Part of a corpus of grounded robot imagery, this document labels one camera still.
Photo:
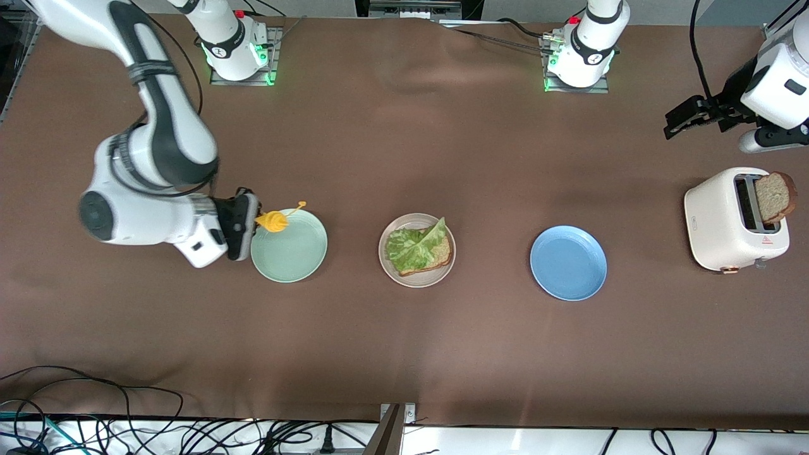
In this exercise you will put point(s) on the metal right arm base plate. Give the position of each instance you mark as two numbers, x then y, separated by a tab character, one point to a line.
272	57

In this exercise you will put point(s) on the black power plug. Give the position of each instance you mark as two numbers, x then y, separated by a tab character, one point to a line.
327	439

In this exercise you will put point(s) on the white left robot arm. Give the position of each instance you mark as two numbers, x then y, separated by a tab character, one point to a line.
588	50

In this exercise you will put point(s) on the clear enclosure with aluminium frame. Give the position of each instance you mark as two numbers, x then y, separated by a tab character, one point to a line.
12	63

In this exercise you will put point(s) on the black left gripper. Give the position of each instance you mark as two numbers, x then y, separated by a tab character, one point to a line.
731	97

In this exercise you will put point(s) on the aluminium corner bracket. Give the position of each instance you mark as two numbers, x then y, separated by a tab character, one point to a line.
772	33

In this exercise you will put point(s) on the mint green plate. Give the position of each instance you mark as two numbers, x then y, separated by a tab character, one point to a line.
291	253

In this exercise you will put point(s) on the beige plate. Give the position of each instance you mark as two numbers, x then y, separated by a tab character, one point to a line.
417	282

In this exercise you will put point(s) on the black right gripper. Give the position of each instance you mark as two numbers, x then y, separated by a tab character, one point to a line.
230	219

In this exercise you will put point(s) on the blue plate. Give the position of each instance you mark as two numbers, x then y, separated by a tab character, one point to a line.
569	263

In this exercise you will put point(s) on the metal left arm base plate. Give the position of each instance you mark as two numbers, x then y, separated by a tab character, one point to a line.
575	90

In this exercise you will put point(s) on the green lettuce leaf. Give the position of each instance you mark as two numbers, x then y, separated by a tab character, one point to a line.
411	249

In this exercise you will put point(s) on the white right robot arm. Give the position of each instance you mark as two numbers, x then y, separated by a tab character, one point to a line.
139	221

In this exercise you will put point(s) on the brown table cover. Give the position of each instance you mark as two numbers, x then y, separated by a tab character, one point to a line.
404	354

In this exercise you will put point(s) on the black equipment rack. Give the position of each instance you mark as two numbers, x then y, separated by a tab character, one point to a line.
417	7

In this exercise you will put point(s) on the brown bread slice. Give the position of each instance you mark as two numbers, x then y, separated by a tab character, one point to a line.
442	253
774	197

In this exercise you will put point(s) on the metal edge bracket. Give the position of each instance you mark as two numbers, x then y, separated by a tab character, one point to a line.
395	430

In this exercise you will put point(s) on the yellow mustard squeeze bottle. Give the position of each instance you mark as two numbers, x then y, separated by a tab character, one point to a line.
273	222

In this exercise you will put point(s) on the white toaster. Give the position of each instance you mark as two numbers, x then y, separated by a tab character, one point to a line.
714	221

